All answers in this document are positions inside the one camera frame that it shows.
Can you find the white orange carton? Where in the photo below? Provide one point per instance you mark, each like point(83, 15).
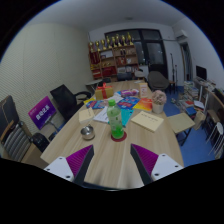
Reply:
point(144, 90)

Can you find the white air conditioner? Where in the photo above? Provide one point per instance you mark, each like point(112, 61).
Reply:
point(181, 34)

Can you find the wooden shelf unit with trophies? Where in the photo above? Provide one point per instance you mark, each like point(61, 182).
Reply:
point(113, 58)

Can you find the purple sign board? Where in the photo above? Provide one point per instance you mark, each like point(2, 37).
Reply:
point(41, 112)

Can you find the blue picture book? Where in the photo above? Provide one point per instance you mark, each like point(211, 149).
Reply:
point(128, 102)
point(96, 104)

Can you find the black bag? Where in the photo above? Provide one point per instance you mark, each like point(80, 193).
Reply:
point(40, 142)

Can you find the black tripod stand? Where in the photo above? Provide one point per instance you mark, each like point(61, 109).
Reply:
point(172, 66)

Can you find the small wooden side table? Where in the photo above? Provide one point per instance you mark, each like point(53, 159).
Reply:
point(180, 122)

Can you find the cream notebook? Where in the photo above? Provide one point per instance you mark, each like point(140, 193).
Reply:
point(86, 115)

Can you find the black suitcase tan trim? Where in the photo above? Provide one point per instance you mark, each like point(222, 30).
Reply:
point(7, 113)

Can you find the grey armchair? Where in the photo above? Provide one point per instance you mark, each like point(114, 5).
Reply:
point(157, 80)

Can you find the black office chair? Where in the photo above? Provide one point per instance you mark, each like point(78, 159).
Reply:
point(65, 100)

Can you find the dark glass double door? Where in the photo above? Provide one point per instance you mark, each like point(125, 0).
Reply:
point(155, 50)

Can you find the black computer monitor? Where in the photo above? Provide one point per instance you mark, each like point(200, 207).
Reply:
point(201, 72)

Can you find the white stool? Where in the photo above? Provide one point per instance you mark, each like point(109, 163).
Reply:
point(218, 135)

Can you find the purple pink packet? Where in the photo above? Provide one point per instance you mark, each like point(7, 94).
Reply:
point(129, 93)

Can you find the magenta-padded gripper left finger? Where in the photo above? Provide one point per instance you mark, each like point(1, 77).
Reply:
point(59, 165)

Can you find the small metal cup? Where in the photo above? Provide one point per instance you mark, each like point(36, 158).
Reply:
point(87, 133)

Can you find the white booklet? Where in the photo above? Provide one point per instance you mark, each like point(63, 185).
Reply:
point(101, 115)

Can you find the flat round red coaster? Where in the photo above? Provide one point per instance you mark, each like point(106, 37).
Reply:
point(124, 137)

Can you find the yellow gift box red ribbon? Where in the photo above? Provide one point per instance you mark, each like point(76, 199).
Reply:
point(104, 92)

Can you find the green drink bottle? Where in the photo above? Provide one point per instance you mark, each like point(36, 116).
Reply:
point(115, 121)

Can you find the wooden wall desk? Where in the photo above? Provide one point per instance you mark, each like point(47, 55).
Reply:
point(210, 91)

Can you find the grey ribbed suitcase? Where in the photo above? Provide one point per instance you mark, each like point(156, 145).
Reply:
point(16, 141)

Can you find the brown cardboard box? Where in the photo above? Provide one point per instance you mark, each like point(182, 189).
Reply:
point(35, 158)

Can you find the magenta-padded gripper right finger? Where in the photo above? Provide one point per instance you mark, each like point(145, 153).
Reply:
point(163, 164)

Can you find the pink flowers in white pot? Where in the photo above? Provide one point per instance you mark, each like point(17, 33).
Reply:
point(158, 101)

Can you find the teal book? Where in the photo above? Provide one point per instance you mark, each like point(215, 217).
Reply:
point(127, 116)

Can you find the orange red book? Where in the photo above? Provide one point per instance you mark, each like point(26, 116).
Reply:
point(143, 105)

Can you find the beige paper envelope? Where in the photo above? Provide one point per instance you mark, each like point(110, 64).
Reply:
point(147, 121)

